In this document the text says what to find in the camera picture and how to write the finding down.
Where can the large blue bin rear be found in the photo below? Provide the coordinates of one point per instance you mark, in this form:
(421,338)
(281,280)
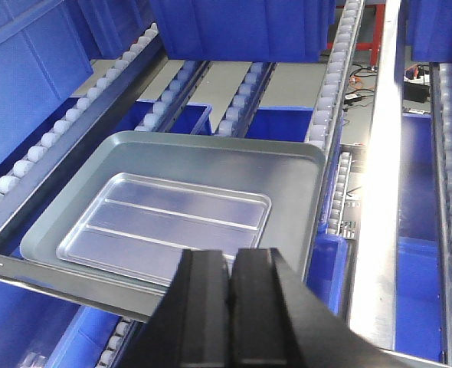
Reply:
(268,31)

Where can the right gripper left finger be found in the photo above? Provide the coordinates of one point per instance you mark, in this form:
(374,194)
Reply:
(189,328)

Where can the large grey tray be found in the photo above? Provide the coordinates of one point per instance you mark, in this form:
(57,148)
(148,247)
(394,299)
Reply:
(290,174)

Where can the blue bin below left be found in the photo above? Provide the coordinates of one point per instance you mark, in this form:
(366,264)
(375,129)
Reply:
(194,119)

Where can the blue bin far left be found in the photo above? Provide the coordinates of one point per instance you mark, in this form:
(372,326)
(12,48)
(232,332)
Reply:
(45,52)

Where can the red floor frame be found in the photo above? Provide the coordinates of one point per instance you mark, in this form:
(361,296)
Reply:
(369,38)

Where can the left white roller track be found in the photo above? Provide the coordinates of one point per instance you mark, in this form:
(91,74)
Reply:
(25,161)

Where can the steel front shelf bar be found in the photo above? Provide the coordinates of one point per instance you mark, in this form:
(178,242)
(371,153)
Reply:
(137,302)

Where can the blue bin below centre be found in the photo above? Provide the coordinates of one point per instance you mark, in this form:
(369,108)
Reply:
(280,123)

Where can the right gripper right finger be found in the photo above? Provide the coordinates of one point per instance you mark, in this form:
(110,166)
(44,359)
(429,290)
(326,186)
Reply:
(278,322)

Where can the power strip with cables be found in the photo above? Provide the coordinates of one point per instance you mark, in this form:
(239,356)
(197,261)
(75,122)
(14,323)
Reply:
(361,86)

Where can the right steel divider rail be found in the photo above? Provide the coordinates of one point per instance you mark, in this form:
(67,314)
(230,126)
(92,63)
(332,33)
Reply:
(372,307)

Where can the steel divider rail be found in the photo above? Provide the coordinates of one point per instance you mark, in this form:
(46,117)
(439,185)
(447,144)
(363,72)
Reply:
(63,159)
(372,307)

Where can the blue bin below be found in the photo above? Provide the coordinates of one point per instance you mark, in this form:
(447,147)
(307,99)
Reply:
(418,307)
(194,119)
(280,123)

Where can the small ribbed silver tray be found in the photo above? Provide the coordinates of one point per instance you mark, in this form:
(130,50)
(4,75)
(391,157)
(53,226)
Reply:
(138,226)

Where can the centre white roller track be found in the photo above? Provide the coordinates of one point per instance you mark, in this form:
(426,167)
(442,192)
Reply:
(244,104)

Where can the white roller track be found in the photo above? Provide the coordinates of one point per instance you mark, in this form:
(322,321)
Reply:
(25,161)
(244,104)
(172,101)
(333,88)

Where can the left steel divider rail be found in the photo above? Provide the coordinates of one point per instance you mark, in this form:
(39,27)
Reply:
(63,159)

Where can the blue bin below right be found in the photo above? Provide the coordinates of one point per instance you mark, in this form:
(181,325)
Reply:
(418,307)

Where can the right white roller track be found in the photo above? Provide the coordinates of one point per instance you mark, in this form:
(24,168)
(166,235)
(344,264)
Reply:
(333,88)

